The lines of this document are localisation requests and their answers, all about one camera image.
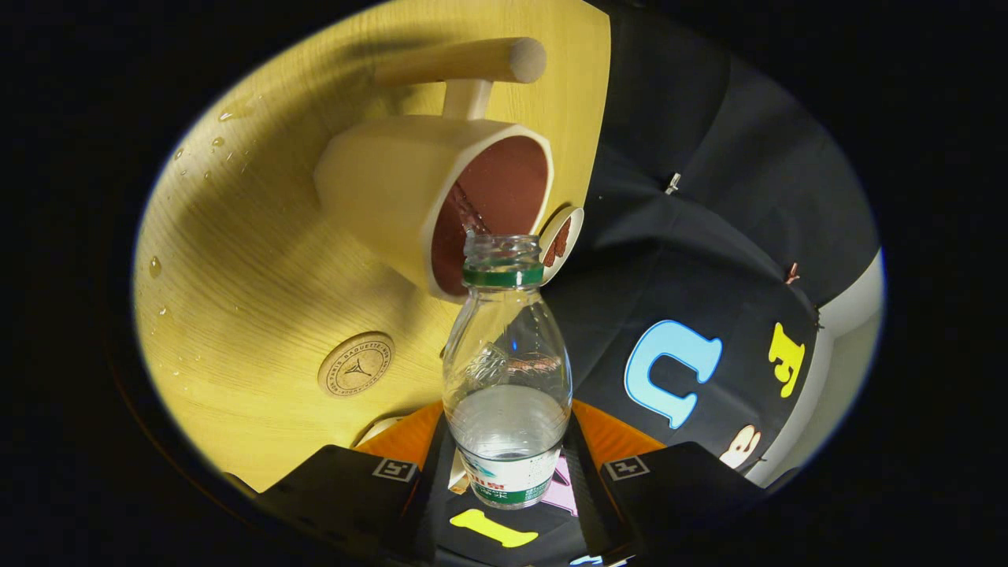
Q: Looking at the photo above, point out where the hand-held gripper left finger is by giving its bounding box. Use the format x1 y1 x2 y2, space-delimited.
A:
256 402 446 564

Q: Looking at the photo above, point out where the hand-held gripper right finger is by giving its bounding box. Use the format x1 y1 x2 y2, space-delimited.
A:
565 399 765 564

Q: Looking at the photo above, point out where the round cork coaster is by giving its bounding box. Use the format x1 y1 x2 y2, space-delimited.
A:
318 332 395 398

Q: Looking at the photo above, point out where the clear plastic juice bottle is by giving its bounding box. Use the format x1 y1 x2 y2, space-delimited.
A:
443 234 573 510

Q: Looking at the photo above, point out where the cream cup with wooden handle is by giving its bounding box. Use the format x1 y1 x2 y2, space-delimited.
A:
313 37 554 304

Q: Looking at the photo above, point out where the wooden table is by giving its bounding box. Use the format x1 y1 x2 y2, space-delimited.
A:
132 0 612 493

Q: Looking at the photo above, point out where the black backdrop cloth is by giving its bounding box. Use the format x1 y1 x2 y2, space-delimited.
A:
425 0 881 567

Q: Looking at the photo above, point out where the red-brown sausage piece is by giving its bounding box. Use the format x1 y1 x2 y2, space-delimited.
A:
543 218 572 267

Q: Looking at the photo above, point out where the white round plate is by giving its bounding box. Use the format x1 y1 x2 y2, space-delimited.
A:
539 207 585 286

